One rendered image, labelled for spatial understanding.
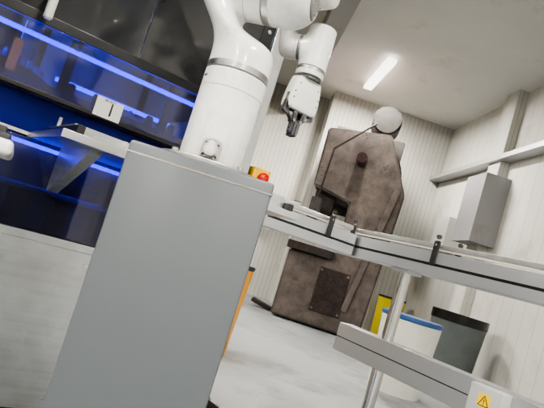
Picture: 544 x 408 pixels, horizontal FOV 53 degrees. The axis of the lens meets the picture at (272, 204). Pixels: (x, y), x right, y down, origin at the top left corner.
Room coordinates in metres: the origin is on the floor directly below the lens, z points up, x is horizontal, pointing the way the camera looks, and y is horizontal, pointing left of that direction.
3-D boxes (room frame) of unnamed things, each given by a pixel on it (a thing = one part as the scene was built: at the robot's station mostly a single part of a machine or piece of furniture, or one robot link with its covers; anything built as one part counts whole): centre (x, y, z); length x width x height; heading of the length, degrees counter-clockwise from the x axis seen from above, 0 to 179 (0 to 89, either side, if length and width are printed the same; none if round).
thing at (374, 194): (7.31, -0.90, 1.51); 1.57 x 1.38 x 3.02; 93
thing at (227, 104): (1.02, 0.14, 0.95); 0.19 x 0.19 x 0.18
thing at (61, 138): (1.62, 0.34, 0.87); 0.70 x 0.48 x 0.02; 123
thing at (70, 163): (1.48, 0.54, 0.79); 0.34 x 0.03 x 0.13; 33
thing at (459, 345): (5.58, -2.17, 0.36); 0.58 x 0.56 x 0.71; 3
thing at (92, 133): (1.59, 0.52, 0.90); 0.34 x 0.26 x 0.04; 33
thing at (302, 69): (1.55, 0.00, 1.27); 0.09 x 0.08 x 0.03; 123
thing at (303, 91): (1.55, 0.01, 1.21); 0.10 x 0.07 x 0.11; 123
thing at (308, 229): (2.28, -0.08, 0.92); 0.69 x 0.15 x 0.16; 123
